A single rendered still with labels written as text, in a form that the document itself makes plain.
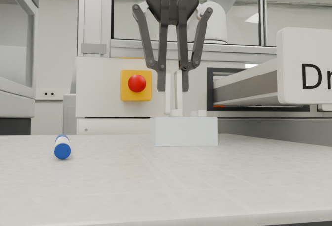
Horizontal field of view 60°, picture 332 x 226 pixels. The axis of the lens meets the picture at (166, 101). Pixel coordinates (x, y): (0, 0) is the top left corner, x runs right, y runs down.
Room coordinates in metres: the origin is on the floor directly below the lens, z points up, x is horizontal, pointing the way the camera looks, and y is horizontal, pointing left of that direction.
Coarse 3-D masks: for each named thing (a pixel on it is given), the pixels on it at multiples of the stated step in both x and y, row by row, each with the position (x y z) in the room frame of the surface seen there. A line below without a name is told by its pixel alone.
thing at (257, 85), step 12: (276, 60) 0.45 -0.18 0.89; (240, 72) 0.59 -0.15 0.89; (252, 72) 0.53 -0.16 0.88; (264, 72) 0.49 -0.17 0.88; (276, 72) 0.45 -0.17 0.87; (216, 84) 0.72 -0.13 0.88; (228, 84) 0.64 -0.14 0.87; (240, 84) 0.58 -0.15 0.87; (252, 84) 0.53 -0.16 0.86; (264, 84) 0.49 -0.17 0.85; (276, 84) 0.45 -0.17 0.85; (216, 96) 0.72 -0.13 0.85; (228, 96) 0.64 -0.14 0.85; (240, 96) 0.58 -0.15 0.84; (252, 96) 0.53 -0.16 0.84; (264, 96) 0.49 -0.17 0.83; (276, 96) 0.47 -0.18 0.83
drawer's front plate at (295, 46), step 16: (288, 32) 0.40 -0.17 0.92; (304, 32) 0.41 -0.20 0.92; (320, 32) 0.41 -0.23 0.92; (288, 48) 0.40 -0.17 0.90; (304, 48) 0.41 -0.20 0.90; (320, 48) 0.41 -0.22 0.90; (288, 64) 0.40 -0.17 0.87; (320, 64) 0.41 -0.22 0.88; (288, 80) 0.40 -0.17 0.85; (288, 96) 0.40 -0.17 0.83; (304, 96) 0.41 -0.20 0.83; (320, 96) 0.41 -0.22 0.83
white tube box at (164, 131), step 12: (156, 120) 0.38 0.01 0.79; (168, 120) 0.38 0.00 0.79; (180, 120) 0.38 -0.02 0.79; (192, 120) 0.38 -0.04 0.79; (204, 120) 0.38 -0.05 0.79; (216, 120) 0.39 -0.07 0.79; (156, 132) 0.38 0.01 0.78; (168, 132) 0.38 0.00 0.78; (180, 132) 0.38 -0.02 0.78; (192, 132) 0.38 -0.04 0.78; (204, 132) 0.38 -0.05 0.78; (216, 132) 0.39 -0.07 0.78; (156, 144) 0.38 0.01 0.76; (168, 144) 0.38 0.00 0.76; (180, 144) 0.38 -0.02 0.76; (192, 144) 0.38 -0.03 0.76; (204, 144) 0.38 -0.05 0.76; (216, 144) 0.39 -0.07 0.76
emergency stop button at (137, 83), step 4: (132, 76) 0.63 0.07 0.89; (136, 76) 0.63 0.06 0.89; (140, 76) 0.63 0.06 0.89; (128, 80) 0.63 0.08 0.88; (132, 80) 0.63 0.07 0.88; (136, 80) 0.63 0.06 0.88; (140, 80) 0.63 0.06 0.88; (144, 80) 0.64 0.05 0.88; (128, 84) 0.63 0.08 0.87; (132, 84) 0.63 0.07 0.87; (136, 84) 0.63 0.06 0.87; (140, 84) 0.63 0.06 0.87; (144, 84) 0.63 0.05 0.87; (132, 88) 0.63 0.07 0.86; (136, 88) 0.63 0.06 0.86; (140, 88) 0.63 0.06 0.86; (144, 88) 0.64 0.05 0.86; (136, 92) 0.64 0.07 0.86
